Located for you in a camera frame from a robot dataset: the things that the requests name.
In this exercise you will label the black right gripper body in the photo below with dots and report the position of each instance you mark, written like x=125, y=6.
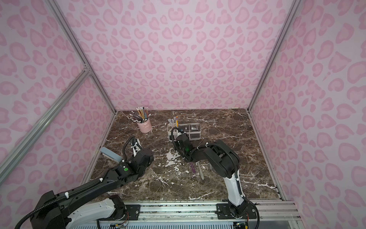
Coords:
x=182, y=142

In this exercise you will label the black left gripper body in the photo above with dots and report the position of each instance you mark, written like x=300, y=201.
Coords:
x=144, y=156

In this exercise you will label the cream toothbrush holder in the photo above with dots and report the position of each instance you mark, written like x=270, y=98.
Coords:
x=193, y=131

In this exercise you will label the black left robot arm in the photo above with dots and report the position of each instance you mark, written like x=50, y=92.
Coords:
x=73, y=208

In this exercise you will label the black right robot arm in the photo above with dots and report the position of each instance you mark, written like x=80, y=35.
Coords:
x=222, y=158

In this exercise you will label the pink pencil cup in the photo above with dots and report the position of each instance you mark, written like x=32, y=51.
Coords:
x=145, y=127

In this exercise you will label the grey blue box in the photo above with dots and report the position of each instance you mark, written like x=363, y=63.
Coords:
x=111, y=155

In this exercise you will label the coloured pencils bunch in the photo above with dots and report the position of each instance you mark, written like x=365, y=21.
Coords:
x=140, y=115

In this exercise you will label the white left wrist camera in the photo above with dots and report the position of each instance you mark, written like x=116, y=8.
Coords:
x=136, y=146

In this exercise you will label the aluminium frame rail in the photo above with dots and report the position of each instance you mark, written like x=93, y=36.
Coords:
x=270, y=213

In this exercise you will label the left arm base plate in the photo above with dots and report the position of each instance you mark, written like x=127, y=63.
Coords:
x=131, y=212

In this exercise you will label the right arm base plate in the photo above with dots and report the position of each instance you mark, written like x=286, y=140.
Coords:
x=230, y=211

